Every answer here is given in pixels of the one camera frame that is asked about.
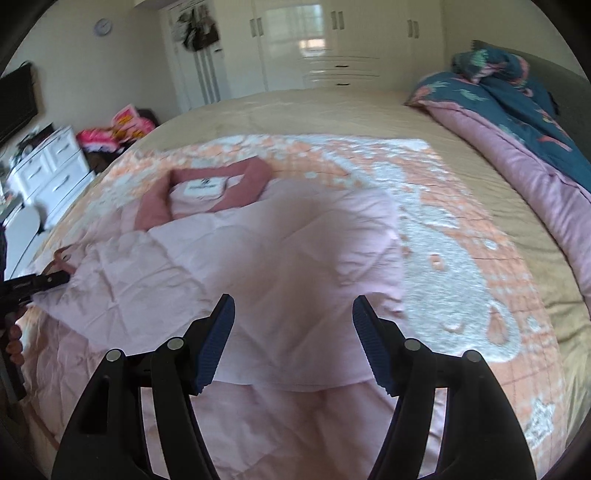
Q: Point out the black striped bag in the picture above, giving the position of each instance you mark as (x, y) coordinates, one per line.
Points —
(188, 39)

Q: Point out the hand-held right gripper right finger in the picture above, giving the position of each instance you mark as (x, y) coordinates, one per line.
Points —
(371, 342)

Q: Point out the white curved cabinet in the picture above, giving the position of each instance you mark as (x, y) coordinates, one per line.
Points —
(21, 235)

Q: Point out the white drawer chest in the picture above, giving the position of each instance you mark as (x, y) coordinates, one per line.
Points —
(51, 166)

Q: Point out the black television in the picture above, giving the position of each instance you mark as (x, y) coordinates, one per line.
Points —
(16, 106)

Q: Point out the pink cartoon blanket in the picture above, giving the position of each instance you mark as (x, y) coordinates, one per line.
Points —
(124, 123)

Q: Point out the grey headboard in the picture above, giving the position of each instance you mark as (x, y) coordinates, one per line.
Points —
(554, 69)

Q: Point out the white bag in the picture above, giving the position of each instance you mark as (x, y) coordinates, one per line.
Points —
(183, 18)

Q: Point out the orange bear printed blanket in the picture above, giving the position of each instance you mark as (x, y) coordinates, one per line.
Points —
(455, 258)

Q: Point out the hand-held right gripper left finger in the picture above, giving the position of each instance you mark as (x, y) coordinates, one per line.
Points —
(217, 342)

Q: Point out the person's left hand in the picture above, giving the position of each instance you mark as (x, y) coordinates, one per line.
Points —
(14, 345)

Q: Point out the pink jacket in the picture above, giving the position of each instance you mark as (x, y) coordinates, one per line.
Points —
(277, 258)

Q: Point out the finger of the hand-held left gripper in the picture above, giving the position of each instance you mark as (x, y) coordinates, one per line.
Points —
(51, 278)

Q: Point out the dark brown bag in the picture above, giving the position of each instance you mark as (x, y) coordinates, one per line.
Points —
(206, 38)

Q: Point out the blue and pink quilt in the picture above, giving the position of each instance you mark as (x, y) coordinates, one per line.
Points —
(521, 138)

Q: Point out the white door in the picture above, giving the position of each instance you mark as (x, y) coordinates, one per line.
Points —
(207, 78)

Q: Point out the dark clothes pile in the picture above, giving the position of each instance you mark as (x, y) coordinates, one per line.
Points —
(99, 159)

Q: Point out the white wardrobe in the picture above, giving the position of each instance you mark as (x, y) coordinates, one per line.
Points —
(369, 27)

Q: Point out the round wall clock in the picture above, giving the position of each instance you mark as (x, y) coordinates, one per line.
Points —
(102, 26)

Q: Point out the bed with beige bedspread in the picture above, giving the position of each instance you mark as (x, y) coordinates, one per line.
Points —
(323, 110)

